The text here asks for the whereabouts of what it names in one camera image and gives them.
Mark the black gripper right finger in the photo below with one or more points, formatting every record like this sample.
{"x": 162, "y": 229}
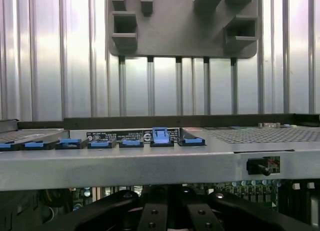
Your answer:
{"x": 200, "y": 213}

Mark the open black PC case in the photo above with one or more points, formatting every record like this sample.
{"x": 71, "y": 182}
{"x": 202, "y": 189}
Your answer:
{"x": 125, "y": 171}

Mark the grey plastic parts rack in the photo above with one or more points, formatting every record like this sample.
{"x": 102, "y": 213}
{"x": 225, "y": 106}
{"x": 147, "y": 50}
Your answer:
{"x": 175, "y": 28}

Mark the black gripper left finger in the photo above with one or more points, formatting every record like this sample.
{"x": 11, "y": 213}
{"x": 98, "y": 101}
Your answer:
{"x": 152, "y": 211}

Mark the green Dell motherboard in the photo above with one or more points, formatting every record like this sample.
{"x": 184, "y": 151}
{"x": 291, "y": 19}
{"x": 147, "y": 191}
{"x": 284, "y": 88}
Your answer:
{"x": 250, "y": 191}

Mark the blue card retention clip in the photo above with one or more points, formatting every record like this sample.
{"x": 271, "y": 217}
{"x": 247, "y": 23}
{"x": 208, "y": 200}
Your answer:
{"x": 71, "y": 142}
{"x": 7, "y": 146}
{"x": 131, "y": 143}
{"x": 192, "y": 141}
{"x": 37, "y": 145}
{"x": 161, "y": 138}
{"x": 101, "y": 144}

